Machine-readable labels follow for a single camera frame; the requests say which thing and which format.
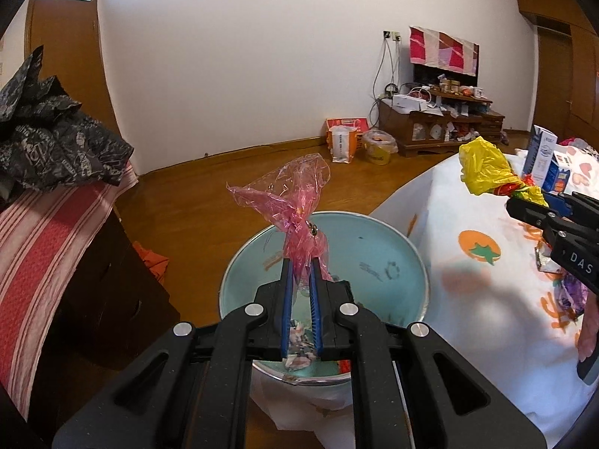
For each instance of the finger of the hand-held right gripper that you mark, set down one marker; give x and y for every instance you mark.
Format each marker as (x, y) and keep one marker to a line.
(529, 210)
(557, 201)

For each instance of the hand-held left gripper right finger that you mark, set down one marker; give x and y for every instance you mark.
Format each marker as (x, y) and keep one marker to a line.
(317, 308)

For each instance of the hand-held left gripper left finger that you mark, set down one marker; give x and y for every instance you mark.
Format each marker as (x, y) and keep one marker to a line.
(286, 308)

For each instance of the yellow plastic bag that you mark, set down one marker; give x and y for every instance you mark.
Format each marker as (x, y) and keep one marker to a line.
(486, 168)

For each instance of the light blue bin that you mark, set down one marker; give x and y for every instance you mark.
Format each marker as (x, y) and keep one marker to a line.
(374, 243)

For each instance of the pink cellophane bag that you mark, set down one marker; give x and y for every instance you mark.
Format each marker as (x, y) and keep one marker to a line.
(299, 196)

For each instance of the person's right hand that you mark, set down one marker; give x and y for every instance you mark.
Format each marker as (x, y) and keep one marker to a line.
(588, 327)

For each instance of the blue milk carton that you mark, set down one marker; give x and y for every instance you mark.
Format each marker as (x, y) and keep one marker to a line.
(559, 173)

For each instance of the silver white wrapper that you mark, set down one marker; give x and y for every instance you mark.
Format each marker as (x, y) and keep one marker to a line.
(548, 259)

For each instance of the purple foil wrapper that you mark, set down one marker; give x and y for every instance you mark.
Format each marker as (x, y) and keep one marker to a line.
(573, 294)

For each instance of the grey patterned wrapper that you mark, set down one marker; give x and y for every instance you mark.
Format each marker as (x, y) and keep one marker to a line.
(302, 341)

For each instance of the white milk carton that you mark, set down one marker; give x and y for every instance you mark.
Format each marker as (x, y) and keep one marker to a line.
(543, 154)

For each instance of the wooden door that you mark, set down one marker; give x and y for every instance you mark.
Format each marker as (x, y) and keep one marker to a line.
(70, 46)
(554, 84)

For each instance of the white mug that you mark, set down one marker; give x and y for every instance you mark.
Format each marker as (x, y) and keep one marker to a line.
(478, 92)

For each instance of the white printed tablecloth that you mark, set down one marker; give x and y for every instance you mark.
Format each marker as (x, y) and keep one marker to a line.
(468, 336)

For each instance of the orange cloth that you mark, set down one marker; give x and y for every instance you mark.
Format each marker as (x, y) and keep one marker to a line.
(152, 262)

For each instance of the wooden tv cabinet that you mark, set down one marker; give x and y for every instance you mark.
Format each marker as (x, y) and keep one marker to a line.
(397, 126)

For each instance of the clear bag with yellow contents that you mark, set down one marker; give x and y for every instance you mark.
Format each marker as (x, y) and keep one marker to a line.
(380, 147)

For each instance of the white device box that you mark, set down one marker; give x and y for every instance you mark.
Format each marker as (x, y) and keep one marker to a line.
(407, 102)

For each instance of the white orange paper bag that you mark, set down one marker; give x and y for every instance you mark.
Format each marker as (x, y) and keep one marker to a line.
(341, 145)

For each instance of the black television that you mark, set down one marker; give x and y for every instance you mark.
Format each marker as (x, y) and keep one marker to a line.
(423, 77)

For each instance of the red pink patchwork cloth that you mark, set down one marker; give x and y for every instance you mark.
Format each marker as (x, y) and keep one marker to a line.
(444, 51)

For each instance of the orange cardboard box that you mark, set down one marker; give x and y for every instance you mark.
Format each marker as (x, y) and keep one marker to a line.
(346, 122)

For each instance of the red striped cloth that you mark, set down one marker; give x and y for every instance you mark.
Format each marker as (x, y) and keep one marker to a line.
(42, 266)

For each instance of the black printed bag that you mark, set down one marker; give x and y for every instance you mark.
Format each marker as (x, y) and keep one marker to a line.
(61, 140)

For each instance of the wall socket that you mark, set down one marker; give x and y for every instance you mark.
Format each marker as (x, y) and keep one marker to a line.
(392, 35)

